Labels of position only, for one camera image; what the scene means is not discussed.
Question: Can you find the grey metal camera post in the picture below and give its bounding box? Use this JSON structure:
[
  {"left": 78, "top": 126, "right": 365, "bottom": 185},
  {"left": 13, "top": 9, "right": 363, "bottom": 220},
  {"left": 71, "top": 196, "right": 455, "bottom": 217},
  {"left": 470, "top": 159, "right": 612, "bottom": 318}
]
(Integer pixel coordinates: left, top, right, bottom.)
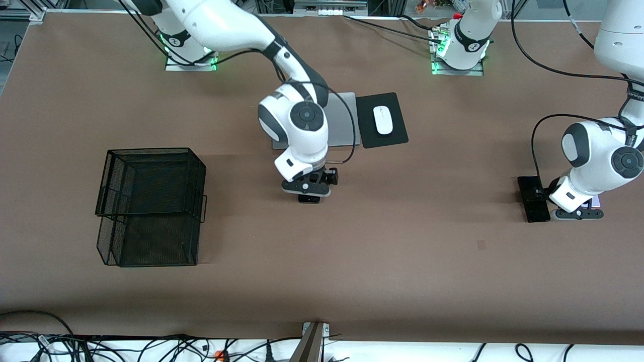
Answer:
[{"left": 289, "top": 322, "right": 330, "bottom": 362}]

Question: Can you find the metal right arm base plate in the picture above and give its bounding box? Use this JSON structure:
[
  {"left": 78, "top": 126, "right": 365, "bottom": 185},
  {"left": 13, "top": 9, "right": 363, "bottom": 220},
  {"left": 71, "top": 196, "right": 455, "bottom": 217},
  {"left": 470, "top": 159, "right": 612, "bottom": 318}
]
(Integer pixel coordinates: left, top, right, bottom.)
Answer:
[{"left": 165, "top": 48, "right": 218, "bottom": 72}]

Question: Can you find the white power strip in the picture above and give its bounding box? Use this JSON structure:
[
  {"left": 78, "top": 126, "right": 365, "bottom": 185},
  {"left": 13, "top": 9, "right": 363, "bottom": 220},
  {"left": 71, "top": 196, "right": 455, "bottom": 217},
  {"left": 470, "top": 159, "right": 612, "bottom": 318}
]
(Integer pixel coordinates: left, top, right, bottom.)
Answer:
[{"left": 294, "top": 0, "right": 368, "bottom": 16}]

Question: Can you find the black slab smartphone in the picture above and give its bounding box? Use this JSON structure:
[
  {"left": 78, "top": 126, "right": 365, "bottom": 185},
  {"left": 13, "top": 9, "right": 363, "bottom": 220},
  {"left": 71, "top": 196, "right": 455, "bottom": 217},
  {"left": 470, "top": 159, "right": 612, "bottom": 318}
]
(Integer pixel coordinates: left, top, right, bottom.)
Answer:
[{"left": 517, "top": 175, "right": 551, "bottom": 223}]

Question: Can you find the silver closed laptop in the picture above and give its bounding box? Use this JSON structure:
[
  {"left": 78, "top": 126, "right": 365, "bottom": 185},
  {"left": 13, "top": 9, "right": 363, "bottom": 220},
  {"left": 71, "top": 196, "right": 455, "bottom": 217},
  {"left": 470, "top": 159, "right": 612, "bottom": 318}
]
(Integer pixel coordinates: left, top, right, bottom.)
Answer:
[{"left": 272, "top": 92, "right": 362, "bottom": 150}]

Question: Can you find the black looped floor cable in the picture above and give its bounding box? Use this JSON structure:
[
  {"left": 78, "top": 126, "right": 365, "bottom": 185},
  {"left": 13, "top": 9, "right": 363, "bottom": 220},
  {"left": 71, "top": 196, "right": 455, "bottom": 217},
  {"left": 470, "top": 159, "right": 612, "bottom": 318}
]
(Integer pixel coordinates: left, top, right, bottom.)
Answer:
[{"left": 0, "top": 311, "right": 76, "bottom": 362}]

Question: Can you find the aluminium frame rail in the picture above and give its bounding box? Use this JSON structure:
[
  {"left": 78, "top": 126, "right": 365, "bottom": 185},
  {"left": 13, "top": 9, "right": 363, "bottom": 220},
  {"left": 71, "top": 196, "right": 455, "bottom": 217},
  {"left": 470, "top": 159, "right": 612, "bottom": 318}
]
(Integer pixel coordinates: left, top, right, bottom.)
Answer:
[{"left": 0, "top": 7, "right": 47, "bottom": 22}]

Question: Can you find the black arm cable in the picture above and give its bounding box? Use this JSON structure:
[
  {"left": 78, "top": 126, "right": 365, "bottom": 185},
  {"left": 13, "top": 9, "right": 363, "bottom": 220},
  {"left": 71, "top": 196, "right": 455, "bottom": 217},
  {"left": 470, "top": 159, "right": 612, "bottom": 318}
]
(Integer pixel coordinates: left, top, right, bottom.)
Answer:
[
  {"left": 511, "top": 0, "right": 644, "bottom": 194},
  {"left": 116, "top": 0, "right": 357, "bottom": 164}
]

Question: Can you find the black mesh two-tier tray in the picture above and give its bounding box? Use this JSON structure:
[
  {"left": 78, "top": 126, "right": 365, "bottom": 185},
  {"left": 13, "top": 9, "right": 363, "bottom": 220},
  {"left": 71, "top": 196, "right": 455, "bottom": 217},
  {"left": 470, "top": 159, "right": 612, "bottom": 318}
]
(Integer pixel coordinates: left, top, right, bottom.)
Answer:
[{"left": 95, "top": 147, "right": 208, "bottom": 268}]

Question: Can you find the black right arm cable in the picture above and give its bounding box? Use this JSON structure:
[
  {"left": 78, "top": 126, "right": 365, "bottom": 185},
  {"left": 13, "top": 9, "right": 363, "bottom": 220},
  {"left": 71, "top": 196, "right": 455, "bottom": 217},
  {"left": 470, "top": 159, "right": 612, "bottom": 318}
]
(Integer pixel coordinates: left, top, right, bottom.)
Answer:
[{"left": 116, "top": 0, "right": 357, "bottom": 164}]

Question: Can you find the white computer mouse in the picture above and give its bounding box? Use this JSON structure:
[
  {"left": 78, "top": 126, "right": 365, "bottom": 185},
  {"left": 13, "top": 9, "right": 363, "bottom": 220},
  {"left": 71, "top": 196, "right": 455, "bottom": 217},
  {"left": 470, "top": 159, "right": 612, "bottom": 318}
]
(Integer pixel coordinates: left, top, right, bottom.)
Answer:
[{"left": 373, "top": 106, "right": 393, "bottom": 135}]

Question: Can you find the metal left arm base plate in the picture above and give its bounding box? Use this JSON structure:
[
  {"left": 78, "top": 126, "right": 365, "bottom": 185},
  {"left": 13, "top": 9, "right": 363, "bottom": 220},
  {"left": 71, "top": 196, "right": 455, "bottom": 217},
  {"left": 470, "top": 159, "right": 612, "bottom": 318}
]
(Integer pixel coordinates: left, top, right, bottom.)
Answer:
[{"left": 430, "top": 25, "right": 485, "bottom": 77}]

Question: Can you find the black cable on table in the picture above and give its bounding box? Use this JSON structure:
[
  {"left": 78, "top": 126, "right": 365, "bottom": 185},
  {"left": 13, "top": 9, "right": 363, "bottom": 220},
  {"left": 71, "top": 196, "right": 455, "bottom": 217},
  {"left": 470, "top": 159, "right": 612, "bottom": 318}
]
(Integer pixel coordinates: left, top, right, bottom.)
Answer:
[{"left": 344, "top": 15, "right": 439, "bottom": 42}]

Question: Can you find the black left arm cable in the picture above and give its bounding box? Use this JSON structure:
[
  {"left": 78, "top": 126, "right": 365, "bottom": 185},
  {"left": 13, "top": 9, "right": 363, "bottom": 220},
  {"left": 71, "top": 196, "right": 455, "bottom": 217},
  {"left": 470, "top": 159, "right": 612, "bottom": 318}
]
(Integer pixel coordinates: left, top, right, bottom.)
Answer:
[{"left": 511, "top": 0, "right": 644, "bottom": 194}]

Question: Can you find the black mouse pad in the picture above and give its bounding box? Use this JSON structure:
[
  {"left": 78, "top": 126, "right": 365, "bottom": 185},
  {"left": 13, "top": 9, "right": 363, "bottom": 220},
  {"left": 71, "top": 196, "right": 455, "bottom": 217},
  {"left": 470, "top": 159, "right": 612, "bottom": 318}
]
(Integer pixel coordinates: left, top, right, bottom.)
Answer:
[{"left": 355, "top": 92, "right": 409, "bottom": 149}]

